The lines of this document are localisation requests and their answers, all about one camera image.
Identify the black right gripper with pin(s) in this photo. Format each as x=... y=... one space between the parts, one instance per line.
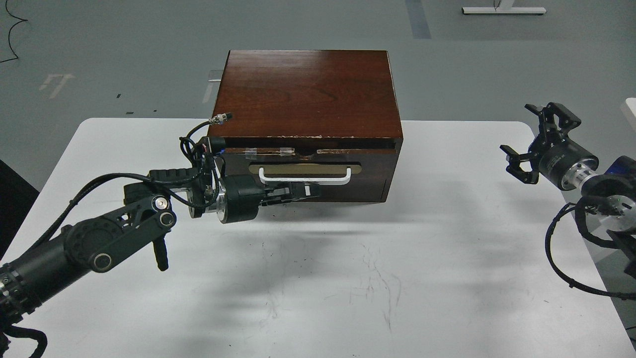
x=565 y=164

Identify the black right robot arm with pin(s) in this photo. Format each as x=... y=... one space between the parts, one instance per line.
x=605 y=214

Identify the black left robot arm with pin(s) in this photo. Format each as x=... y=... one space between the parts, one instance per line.
x=64 y=254

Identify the dark wooden cabinet box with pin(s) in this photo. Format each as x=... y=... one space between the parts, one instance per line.
x=308 y=100

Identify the wooden drawer with white handle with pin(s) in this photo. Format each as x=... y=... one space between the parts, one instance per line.
x=344 y=175

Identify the white table leg base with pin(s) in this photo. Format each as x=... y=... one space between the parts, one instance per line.
x=503 y=7

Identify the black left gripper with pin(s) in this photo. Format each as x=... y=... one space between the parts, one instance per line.
x=241 y=197

